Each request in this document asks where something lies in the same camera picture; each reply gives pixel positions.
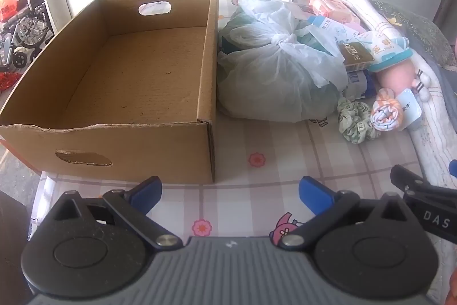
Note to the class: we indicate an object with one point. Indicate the tied white plastic bag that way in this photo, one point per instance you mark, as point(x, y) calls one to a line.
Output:
point(271, 76)

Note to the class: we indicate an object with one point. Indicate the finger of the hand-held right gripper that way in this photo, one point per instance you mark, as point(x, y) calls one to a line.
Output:
point(410, 180)

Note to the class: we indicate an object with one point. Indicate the blue plastic packet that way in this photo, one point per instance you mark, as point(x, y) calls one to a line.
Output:
point(362, 85)

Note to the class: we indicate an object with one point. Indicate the orange white striped cloth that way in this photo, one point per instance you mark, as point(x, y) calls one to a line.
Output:
point(385, 112)

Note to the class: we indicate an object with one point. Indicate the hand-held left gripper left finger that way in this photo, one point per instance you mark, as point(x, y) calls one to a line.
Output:
point(144, 194)

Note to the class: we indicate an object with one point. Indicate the red bag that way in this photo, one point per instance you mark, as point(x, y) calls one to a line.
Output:
point(8, 3)

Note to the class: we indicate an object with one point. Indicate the brown yellow packet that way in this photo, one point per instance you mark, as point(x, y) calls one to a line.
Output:
point(355, 55)

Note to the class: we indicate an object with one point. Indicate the white blue pouch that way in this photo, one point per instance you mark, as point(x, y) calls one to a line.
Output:
point(383, 53)

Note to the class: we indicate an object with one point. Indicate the light blue mask box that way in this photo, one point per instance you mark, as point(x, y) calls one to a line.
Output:
point(330, 28)

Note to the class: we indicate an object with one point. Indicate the pink wet wipes pack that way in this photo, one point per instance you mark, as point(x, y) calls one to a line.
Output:
point(332, 9)

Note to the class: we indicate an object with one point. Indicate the green leaf print pillow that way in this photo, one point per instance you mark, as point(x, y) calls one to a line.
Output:
point(421, 26)

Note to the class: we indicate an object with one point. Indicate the green floral scrunchie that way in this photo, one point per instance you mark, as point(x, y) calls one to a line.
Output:
point(353, 119)

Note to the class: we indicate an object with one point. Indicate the rolled white grey quilt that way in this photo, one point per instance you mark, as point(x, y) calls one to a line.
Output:
point(439, 119)

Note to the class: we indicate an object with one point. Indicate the brown cardboard box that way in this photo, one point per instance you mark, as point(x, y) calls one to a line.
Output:
point(142, 76)

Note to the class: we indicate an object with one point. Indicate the pink white plush toy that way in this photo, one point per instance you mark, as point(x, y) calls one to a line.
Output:
point(396, 76)

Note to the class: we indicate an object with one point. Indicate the folded wheelchair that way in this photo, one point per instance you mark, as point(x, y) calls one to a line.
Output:
point(28, 30)

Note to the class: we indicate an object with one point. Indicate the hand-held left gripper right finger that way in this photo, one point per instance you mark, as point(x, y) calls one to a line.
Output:
point(314, 194)

